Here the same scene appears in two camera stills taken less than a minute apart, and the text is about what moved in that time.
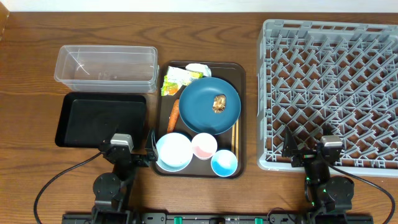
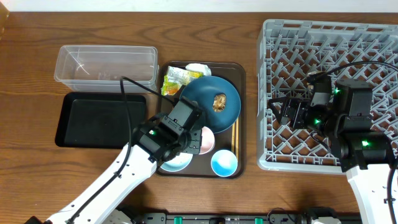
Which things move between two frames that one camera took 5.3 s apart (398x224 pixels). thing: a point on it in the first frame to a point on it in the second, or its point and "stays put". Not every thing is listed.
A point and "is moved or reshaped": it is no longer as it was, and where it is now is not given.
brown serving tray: x=201 y=119 stays put
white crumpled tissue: x=199 y=68 stays put
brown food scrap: x=219 y=103 stays put
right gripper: x=291 y=149 to x=301 y=104
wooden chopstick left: x=233 y=138 stays put
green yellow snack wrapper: x=175 y=78 stays put
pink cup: x=204 y=145 is moved or reshaped
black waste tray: x=87 y=119 stays put
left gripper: x=152 y=153 to x=196 y=147
